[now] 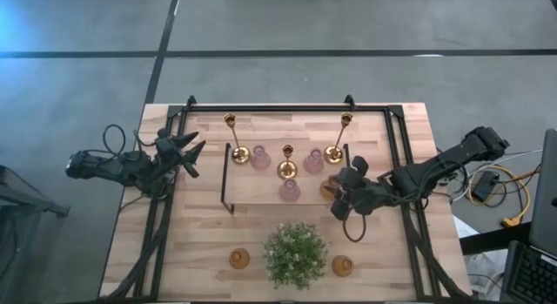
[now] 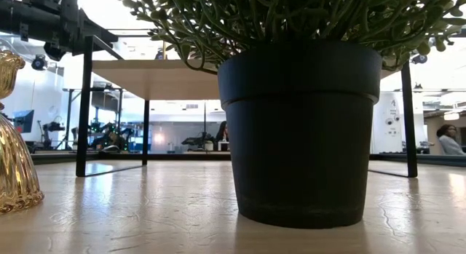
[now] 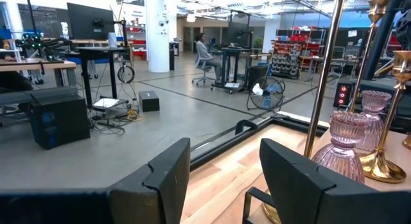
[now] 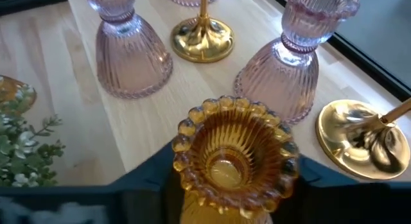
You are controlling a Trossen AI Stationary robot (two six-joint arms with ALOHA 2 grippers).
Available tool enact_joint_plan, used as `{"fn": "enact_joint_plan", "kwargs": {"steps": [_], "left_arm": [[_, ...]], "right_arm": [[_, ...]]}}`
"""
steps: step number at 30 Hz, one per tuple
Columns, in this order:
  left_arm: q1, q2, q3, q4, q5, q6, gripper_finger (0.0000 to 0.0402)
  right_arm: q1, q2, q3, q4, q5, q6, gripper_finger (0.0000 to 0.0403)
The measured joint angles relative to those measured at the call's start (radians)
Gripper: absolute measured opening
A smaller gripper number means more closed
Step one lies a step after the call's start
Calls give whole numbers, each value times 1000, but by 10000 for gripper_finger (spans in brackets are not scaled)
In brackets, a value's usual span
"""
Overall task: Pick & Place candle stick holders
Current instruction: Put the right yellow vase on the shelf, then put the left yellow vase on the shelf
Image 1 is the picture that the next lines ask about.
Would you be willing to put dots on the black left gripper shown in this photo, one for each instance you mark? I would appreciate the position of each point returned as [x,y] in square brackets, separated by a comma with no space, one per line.
[167,160]

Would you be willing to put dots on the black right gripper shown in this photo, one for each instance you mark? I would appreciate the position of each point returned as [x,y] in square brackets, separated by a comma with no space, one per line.
[372,195]

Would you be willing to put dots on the amber ribbed glass candle holder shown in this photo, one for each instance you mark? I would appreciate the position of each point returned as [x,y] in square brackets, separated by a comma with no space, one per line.
[342,266]
[326,185]
[239,258]

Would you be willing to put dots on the tall gold candlestick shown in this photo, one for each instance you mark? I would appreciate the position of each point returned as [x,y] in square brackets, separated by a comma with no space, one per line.
[333,155]
[240,155]

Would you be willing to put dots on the pink ribbed glass candle holder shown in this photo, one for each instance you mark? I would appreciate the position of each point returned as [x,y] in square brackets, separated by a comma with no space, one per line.
[289,191]
[313,162]
[260,159]

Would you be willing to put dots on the short gold candlestick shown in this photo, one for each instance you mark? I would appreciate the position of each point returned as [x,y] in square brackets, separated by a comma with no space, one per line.
[287,169]

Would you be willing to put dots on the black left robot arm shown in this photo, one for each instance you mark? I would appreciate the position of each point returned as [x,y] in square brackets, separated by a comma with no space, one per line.
[100,169]

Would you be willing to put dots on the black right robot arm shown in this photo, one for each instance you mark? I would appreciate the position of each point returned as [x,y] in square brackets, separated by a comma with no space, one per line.
[435,169]

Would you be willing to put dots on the wooden shelf riser black legs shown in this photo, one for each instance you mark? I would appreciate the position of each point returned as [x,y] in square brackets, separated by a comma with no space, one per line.
[261,186]

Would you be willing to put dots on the artificial green plant black pot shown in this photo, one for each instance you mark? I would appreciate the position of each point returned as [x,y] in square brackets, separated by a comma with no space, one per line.
[296,256]

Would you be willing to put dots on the black power brick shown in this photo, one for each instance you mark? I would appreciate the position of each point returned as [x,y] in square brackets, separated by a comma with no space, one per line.
[485,186]

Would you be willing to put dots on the black desk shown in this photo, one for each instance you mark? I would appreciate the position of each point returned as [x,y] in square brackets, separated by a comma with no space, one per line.
[491,241]

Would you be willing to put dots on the white plastic bag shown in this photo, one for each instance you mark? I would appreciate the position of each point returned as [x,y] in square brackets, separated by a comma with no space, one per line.
[478,269]

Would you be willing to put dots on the grey cart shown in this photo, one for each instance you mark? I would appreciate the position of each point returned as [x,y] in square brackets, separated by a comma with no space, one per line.
[17,186]

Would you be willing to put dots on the dark laptop computer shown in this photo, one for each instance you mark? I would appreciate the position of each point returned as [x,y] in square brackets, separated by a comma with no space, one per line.
[546,186]

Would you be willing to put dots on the black metal table frame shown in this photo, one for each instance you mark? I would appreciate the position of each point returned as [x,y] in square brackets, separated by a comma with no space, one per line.
[283,108]

